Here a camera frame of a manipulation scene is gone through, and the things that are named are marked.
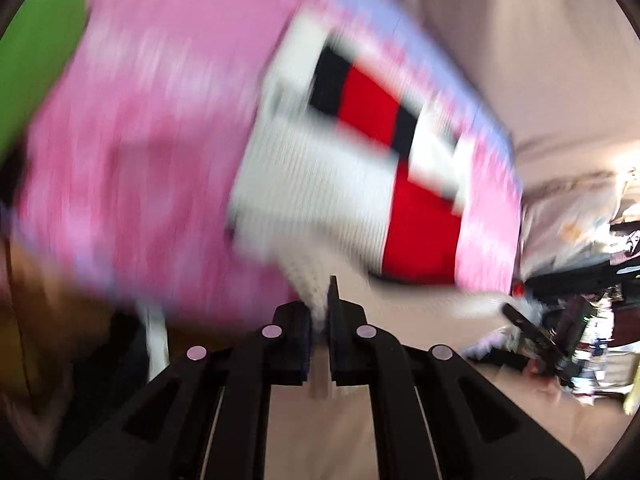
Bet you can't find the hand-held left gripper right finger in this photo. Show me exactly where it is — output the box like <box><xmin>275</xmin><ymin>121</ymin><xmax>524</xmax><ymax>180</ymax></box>
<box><xmin>327</xmin><ymin>275</ymin><xmax>585</xmax><ymax>480</ymax></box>

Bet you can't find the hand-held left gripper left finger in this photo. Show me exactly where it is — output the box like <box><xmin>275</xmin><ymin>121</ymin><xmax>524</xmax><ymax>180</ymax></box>
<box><xmin>59</xmin><ymin>302</ymin><xmax>315</xmax><ymax>480</ymax></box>

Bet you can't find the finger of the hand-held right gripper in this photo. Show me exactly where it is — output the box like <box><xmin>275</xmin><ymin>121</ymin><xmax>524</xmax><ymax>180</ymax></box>
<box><xmin>501</xmin><ymin>304</ymin><xmax>548</xmax><ymax>358</ymax></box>

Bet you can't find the white red black knit sweater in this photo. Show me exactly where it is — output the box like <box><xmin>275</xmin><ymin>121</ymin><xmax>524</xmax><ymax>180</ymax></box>
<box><xmin>227</xmin><ymin>15</ymin><xmax>516</xmax><ymax>322</ymax></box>

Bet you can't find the brown cloth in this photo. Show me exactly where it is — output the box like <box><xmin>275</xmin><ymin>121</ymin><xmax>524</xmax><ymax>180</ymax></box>
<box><xmin>0</xmin><ymin>237</ymin><xmax>118</xmax><ymax>461</ymax></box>

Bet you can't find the pink patterned blanket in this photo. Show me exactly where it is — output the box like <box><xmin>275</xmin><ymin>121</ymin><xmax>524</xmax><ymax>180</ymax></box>
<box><xmin>10</xmin><ymin>0</ymin><xmax>524</xmax><ymax>328</ymax></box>

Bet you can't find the green cloth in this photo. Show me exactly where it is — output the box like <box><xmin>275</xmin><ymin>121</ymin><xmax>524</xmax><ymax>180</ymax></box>
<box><xmin>0</xmin><ymin>0</ymin><xmax>92</xmax><ymax>161</ymax></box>

